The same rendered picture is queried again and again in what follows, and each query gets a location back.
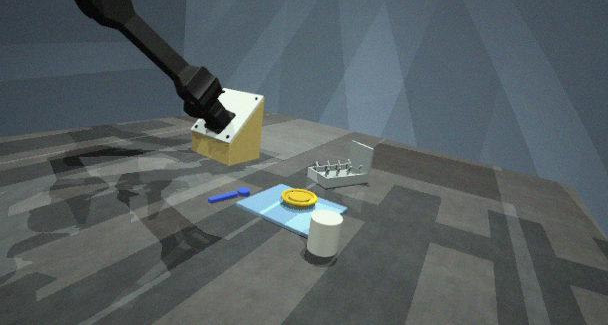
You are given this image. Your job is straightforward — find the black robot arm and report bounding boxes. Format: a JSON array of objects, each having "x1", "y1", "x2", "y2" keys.
[{"x1": 74, "y1": 0, "x2": 236, "y2": 134}]

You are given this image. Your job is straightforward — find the white cylinder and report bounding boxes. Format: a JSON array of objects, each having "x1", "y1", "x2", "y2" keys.
[{"x1": 307, "y1": 210, "x2": 343, "y2": 257}]

